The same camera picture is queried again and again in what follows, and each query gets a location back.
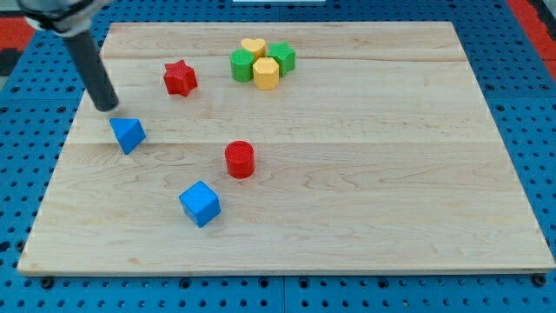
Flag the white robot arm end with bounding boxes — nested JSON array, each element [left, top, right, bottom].
[[16, 0, 112, 37]]

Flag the wooden board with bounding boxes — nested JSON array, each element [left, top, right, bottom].
[[18, 22, 555, 276]]

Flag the red cylinder block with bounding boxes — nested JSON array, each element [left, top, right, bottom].
[[224, 141, 255, 179]]

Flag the yellow hexagon block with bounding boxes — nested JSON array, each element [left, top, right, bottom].
[[253, 57, 280, 90]]

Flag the blue cube block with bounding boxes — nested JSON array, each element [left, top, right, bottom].
[[178, 181, 222, 228]]

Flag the green star block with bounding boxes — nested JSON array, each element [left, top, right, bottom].
[[267, 42, 296, 77]]

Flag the green cylinder block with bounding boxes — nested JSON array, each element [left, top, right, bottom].
[[229, 49, 255, 83]]

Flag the yellow heart block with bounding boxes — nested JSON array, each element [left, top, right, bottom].
[[241, 38, 266, 60]]

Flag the red star block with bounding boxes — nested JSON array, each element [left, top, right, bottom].
[[163, 60, 198, 97]]

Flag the blue triangle block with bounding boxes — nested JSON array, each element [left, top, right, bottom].
[[109, 118, 146, 155]]

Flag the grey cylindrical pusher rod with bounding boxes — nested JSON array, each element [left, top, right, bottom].
[[63, 30, 119, 112]]

